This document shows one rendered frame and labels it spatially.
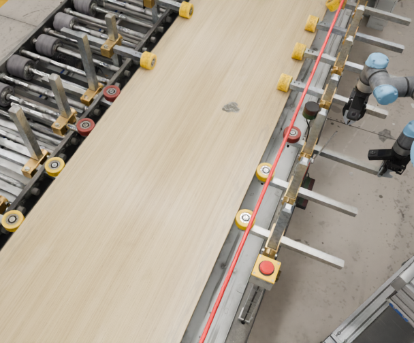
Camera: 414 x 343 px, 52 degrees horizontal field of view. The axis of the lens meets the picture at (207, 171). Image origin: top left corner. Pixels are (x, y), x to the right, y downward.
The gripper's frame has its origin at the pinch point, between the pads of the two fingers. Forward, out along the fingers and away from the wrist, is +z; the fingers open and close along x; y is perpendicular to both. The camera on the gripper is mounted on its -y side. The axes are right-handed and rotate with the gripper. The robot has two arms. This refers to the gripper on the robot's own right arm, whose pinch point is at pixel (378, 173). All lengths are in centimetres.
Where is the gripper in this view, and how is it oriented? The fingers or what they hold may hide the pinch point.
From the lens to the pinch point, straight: 208.2
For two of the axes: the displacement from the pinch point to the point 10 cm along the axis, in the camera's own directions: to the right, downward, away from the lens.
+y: 9.2, 3.5, -1.8
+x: 3.9, -7.6, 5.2
